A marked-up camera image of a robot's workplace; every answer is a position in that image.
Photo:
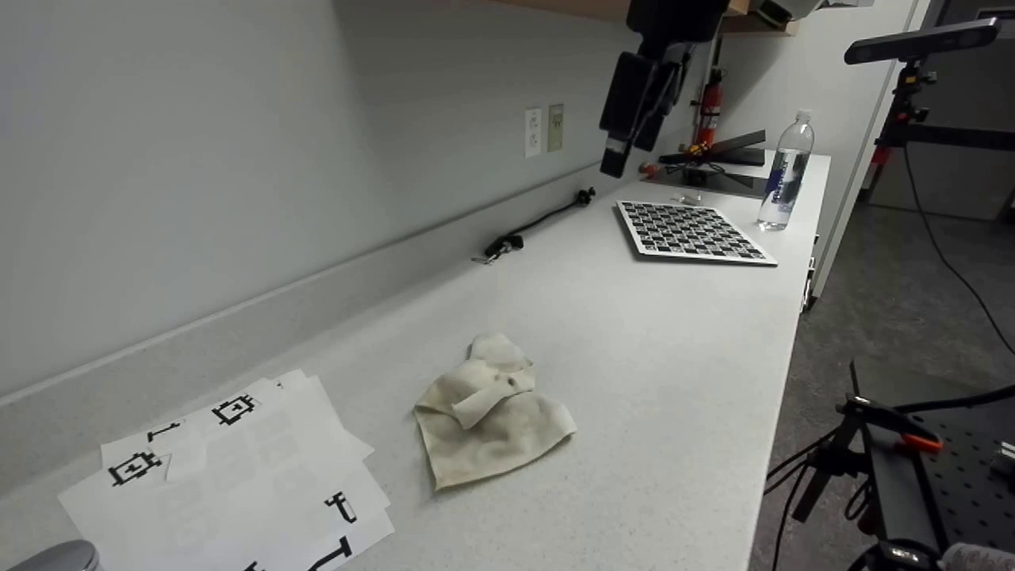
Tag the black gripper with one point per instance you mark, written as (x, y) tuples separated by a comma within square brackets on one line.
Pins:
[(676, 16)]

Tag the cream cloth towel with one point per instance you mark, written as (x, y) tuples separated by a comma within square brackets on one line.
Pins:
[(497, 433)]

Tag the red clamp tool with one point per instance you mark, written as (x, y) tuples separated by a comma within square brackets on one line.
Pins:
[(712, 106)]

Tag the black folded stand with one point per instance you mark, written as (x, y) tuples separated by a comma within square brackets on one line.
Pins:
[(731, 153)]

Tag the checkered calibration board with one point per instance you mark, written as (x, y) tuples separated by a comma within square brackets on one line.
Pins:
[(687, 228)]

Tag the clear plastic water bottle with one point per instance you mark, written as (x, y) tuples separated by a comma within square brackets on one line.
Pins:
[(785, 178)]

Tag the black rod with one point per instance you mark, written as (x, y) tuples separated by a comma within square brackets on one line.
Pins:
[(541, 223)]

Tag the white printed paper sheet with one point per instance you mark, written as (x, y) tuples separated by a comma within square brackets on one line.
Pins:
[(275, 414), (243, 519), (130, 452)]

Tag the black perforated breadboard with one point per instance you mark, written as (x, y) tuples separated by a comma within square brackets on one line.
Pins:
[(971, 487)]

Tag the grey fabric object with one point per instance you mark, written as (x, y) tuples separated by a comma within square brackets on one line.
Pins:
[(977, 560)]

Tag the grey rounded object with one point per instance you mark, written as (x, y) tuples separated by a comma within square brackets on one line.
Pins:
[(59, 560)]

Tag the beige wall switch plate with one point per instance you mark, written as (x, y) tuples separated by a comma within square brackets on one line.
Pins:
[(557, 128)]

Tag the white wall outlet plate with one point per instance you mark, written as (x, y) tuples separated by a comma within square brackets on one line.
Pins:
[(535, 130)]

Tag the black bar camera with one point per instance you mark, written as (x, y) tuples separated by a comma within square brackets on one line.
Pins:
[(931, 38)]

